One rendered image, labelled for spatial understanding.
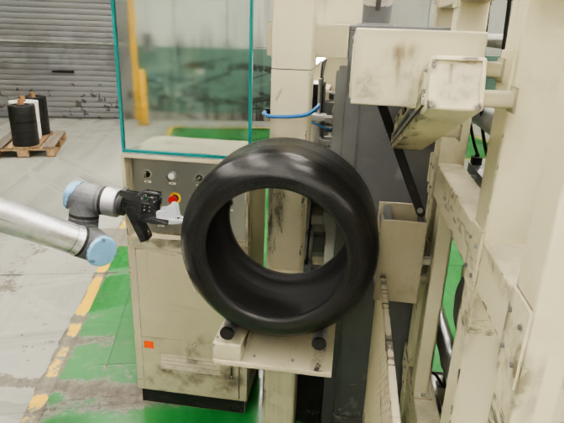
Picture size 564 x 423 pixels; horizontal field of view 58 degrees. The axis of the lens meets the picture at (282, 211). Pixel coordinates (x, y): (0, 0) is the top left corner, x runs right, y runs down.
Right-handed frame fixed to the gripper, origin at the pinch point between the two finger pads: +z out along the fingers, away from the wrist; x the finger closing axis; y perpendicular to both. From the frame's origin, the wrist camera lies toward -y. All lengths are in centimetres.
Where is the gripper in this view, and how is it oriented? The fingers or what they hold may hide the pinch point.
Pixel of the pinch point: (183, 221)
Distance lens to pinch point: 157.0
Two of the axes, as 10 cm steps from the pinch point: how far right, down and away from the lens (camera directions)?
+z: 9.8, 1.9, -0.8
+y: 1.5, -9.2, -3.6
